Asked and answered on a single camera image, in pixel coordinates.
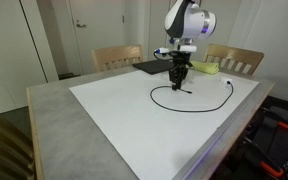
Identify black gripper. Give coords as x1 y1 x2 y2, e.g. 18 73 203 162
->
170 52 192 91

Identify white charger block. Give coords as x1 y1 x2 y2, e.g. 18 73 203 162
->
220 77 232 84

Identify black charger cable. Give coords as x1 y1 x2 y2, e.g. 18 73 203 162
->
149 80 235 114

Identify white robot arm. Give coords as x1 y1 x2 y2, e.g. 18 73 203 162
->
164 0 217 90

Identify yellow-green folded cloth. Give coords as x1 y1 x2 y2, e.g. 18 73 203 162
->
191 61 219 75

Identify black laptop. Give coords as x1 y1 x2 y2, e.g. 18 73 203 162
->
133 60 174 75

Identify wooden chair far right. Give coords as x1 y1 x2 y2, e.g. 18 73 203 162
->
203 44 264 75

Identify large white board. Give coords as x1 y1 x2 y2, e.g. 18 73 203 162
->
70 70 259 180

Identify wooden chair far left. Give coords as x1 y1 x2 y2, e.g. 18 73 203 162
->
92 45 143 72

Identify orange black clamp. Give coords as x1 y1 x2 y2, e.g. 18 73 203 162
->
244 137 284 178

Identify wooden chair near corner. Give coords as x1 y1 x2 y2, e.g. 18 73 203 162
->
0 115 37 180

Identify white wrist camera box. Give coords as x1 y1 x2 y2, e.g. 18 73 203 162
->
153 45 198 56

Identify silver door handle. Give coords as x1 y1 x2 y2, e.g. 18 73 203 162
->
76 21 87 28

